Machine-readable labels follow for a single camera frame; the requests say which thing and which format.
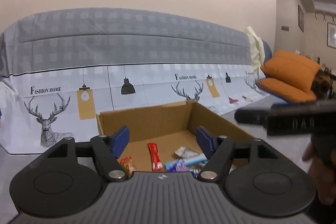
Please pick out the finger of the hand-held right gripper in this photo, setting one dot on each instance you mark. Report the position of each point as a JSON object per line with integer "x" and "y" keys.
{"x": 252, "y": 116}

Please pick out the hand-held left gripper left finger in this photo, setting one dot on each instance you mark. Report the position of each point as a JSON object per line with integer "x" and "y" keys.
{"x": 122, "y": 140}

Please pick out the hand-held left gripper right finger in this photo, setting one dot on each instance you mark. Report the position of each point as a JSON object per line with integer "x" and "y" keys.
{"x": 206, "y": 142}

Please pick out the light blue snack packet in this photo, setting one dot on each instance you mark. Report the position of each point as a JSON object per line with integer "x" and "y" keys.
{"x": 195, "y": 159}

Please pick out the silver sachet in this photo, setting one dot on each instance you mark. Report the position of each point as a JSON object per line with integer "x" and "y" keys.
{"x": 186, "y": 151}

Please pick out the red and gold packet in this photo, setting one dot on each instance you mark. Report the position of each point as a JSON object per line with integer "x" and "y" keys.
{"x": 128, "y": 165}

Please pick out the clear bag of candies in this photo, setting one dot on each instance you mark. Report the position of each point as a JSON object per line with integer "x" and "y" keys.
{"x": 197, "y": 168}

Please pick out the purple snack packet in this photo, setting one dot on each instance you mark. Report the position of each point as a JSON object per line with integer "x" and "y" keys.
{"x": 178, "y": 165}

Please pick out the red snack stick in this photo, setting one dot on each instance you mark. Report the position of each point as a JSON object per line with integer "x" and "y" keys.
{"x": 154, "y": 157}

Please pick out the brown cardboard box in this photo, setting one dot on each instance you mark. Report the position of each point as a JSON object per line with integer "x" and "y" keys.
{"x": 162, "y": 119}

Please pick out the person's right hand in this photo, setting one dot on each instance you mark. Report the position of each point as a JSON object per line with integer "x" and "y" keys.
{"x": 324, "y": 169}

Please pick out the dark brown furry object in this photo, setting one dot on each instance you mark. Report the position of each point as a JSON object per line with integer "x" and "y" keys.
{"x": 321, "y": 83}

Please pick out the thick orange cushion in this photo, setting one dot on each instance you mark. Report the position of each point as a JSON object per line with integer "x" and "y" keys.
{"x": 291, "y": 69}

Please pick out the cream cloth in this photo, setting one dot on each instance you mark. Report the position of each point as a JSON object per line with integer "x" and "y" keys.
{"x": 254, "y": 48}

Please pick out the grey printed sofa cover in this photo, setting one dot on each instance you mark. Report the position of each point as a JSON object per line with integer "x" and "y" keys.
{"x": 131, "y": 43}

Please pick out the grey sofa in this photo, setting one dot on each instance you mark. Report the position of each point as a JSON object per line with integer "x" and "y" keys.
{"x": 15, "y": 171}

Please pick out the white framed wall picture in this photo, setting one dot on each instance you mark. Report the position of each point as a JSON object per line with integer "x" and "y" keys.
{"x": 331, "y": 35}

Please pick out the wall switch plate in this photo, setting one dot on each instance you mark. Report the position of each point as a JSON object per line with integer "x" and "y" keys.
{"x": 285, "y": 28}

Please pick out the narrow framed wall picture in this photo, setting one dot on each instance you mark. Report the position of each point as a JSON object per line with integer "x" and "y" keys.
{"x": 300, "y": 18}

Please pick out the curved metal wall decoration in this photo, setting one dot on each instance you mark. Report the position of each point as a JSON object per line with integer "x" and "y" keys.
{"x": 325, "y": 16}

